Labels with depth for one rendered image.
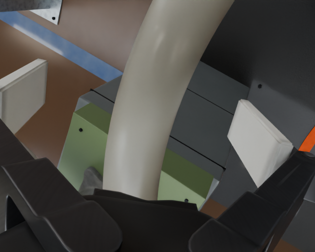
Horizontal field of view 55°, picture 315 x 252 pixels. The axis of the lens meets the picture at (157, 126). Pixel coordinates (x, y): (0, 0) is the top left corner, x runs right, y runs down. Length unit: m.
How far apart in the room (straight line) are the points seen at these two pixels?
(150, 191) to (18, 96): 0.08
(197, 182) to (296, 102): 0.88
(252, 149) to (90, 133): 0.54
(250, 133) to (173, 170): 0.48
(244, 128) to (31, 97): 0.13
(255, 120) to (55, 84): 1.73
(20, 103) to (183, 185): 0.50
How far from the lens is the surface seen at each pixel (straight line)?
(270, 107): 1.46
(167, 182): 0.65
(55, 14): 1.76
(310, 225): 1.77
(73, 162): 0.77
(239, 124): 0.21
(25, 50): 1.95
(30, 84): 0.18
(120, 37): 1.58
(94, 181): 0.73
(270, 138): 0.17
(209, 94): 1.12
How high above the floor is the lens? 1.40
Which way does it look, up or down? 59 degrees down
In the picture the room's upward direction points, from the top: 137 degrees counter-clockwise
